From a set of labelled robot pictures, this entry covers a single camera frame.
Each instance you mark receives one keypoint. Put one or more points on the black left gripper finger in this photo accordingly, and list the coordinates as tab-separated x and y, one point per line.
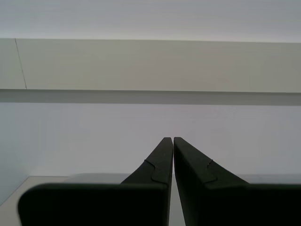
141	202
223	202

